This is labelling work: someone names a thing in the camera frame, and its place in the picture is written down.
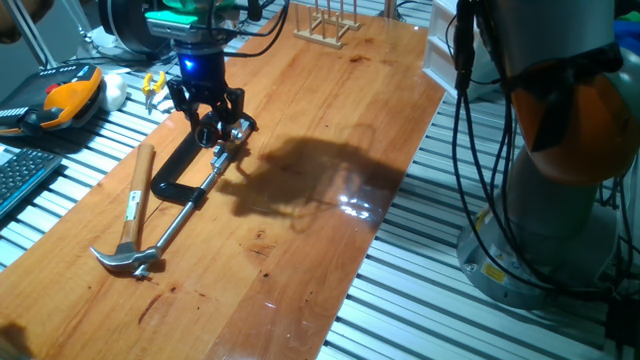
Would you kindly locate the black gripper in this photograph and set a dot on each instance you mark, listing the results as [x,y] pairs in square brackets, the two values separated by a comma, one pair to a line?
[202,70]

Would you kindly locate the black C-clamp with screw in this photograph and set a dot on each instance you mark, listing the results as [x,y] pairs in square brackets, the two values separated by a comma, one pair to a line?
[170,192]

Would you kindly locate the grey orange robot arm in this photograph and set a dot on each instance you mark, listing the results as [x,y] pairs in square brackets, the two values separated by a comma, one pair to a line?
[550,200]

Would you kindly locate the white round object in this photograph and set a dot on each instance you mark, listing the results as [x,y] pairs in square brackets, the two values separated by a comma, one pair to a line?
[114,92]

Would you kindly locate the black filament spool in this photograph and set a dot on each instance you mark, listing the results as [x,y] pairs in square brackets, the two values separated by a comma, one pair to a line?
[125,25]

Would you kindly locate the glossy wooden board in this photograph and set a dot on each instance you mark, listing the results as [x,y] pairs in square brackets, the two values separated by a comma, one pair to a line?
[325,125]

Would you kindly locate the wooden dish rack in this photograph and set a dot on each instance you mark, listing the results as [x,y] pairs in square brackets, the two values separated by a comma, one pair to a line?
[320,39]

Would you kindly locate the orange black teach pendant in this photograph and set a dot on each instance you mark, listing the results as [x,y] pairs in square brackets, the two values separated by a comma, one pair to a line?
[70,97]

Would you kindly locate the grey metal stand pole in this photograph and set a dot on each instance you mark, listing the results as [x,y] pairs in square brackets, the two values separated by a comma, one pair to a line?
[30,35]

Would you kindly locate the black computer keyboard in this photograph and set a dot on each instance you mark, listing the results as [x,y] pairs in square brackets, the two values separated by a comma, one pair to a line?
[25,175]

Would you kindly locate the white drawer box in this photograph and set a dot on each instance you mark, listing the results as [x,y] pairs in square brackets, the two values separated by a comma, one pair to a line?
[435,60]

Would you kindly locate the blue plastic bag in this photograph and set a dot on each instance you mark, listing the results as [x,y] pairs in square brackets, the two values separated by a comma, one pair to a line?
[627,35]

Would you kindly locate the wooden post stand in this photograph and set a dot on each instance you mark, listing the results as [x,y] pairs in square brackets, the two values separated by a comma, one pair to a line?
[389,10]

